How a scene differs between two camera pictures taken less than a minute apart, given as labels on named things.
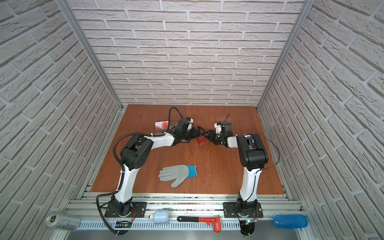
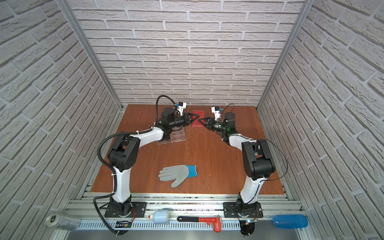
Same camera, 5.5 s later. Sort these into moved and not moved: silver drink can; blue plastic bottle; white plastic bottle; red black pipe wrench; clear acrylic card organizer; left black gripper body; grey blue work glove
Moved: left black gripper body; clear acrylic card organizer
Not moved: blue plastic bottle; grey blue work glove; white plastic bottle; red black pipe wrench; silver drink can
